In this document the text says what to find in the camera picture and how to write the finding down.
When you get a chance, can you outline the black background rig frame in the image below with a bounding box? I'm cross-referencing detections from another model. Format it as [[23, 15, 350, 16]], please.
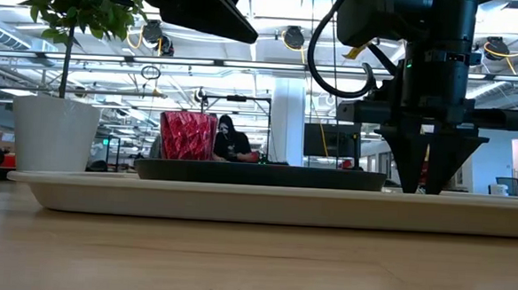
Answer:
[[197, 93, 274, 164]]

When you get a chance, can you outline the black round plate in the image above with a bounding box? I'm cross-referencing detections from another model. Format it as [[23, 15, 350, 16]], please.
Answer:
[[133, 156, 389, 193]]

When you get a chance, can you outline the black monitor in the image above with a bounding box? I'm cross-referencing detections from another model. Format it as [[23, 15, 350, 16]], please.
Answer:
[[302, 119, 363, 160]]

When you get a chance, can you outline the white plant pot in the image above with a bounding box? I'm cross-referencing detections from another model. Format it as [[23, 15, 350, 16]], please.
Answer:
[[8, 94, 103, 176]]

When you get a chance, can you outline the white container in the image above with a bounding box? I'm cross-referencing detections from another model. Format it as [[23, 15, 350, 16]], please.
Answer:
[[488, 183, 510, 197]]

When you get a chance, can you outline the yellow cable tag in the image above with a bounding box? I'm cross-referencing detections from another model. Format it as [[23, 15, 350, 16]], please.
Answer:
[[341, 41, 368, 62]]

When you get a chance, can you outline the green leafy plant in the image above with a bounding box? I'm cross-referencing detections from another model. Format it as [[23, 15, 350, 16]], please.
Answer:
[[4, 0, 150, 104]]

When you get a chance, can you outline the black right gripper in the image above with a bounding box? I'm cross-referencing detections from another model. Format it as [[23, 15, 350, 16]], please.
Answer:
[[331, 44, 518, 200]]

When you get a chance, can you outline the white pillar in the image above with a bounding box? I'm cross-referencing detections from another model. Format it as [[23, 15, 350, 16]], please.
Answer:
[[269, 77, 308, 167]]

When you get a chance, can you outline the red faceted cup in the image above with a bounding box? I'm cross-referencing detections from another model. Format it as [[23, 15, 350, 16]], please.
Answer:
[[157, 110, 220, 163]]

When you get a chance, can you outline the beige plastic tray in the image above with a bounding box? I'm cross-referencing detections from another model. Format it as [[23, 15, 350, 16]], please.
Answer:
[[5, 167, 518, 239]]

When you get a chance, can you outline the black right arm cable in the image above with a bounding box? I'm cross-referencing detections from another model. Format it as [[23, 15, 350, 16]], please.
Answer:
[[304, 0, 383, 101]]

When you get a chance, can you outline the person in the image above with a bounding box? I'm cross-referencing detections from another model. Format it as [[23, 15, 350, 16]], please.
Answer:
[[212, 114, 262, 164]]

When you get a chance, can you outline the black coiled hanging cable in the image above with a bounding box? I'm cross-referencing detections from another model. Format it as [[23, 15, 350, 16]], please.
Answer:
[[140, 64, 163, 82]]

